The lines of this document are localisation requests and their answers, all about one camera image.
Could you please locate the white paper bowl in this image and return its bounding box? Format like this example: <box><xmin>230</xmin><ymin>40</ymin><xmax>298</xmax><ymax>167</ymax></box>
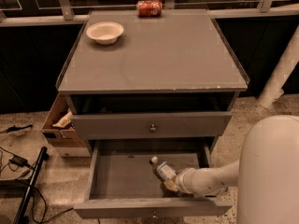
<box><xmin>86</xmin><ymin>21</ymin><xmax>124</xmax><ymax>45</ymax></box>

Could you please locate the white pipe post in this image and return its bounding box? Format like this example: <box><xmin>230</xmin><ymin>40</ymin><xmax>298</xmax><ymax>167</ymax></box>
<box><xmin>258</xmin><ymin>26</ymin><xmax>299</xmax><ymax>108</ymax></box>

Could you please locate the crumpled paper wrapper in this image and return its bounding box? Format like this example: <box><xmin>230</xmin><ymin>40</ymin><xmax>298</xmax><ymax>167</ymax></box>
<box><xmin>53</xmin><ymin>111</ymin><xmax>72</xmax><ymax>129</ymax></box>

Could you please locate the black pole stand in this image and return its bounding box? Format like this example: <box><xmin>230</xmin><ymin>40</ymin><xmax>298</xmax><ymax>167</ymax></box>
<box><xmin>13</xmin><ymin>147</ymin><xmax>49</xmax><ymax>224</ymax></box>

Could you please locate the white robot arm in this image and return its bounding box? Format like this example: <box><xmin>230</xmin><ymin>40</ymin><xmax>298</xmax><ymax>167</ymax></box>
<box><xmin>164</xmin><ymin>115</ymin><xmax>299</xmax><ymax>224</ymax></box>

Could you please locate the cardboard box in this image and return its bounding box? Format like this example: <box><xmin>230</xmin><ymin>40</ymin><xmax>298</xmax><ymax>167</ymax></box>
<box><xmin>42</xmin><ymin>95</ymin><xmax>91</xmax><ymax>157</ymax></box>

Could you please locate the grey drawer cabinet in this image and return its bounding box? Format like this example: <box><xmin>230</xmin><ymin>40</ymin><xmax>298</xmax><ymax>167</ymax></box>
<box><xmin>58</xmin><ymin>9</ymin><xmax>249</xmax><ymax>147</ymax></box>

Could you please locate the clear blue-label plastic bottle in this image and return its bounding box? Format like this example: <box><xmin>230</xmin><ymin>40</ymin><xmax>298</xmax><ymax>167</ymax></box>
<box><xmin>150</xmin><ymin>156</ymin><xmax>177</xmax><ymax>181</ymax></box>

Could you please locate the orange soda can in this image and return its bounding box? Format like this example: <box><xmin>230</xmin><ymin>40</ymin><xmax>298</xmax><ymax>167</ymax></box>
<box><xmin>136</xmin><ymin>0</ymin><xmax>162</xmax><ymax>17</ymax></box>

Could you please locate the metal window railing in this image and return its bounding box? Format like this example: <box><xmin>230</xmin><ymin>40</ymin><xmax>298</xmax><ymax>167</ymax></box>
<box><xmin>0</xmin><ymin>0</ymin><xmax>299</xmax><ymax>26</ymax></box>

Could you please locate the black cable on floor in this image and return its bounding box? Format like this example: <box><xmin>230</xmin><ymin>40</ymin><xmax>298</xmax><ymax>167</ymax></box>
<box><xmin>0</xmin><ymin>124</ymin><xmax>34</xmax><ymax>134</ymax></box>

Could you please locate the grey top drawer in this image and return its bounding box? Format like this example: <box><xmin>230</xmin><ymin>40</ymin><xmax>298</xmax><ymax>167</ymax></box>
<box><xmin>66</xmin><ymin>92</ymin><xmax>235</xmax><ymax>140</ymax></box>

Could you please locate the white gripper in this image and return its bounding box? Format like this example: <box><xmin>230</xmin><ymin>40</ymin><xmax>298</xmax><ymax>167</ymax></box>
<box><xmin>164</xmin><ymin>168</ymin><xmax>196</xmax><ymax>194</ymax></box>

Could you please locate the black power adapter cable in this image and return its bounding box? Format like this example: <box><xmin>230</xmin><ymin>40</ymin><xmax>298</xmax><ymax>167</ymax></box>
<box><xmin>0</xmin><ymin>147</ymin><xmax>36</xmax><ymax>173</ymax></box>

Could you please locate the grey open middle drawer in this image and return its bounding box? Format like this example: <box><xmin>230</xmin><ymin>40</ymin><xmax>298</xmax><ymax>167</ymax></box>
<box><xmin>75</xmin><ymin>138</ymin><xmax>232</xmax><ymax>218</ymax></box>

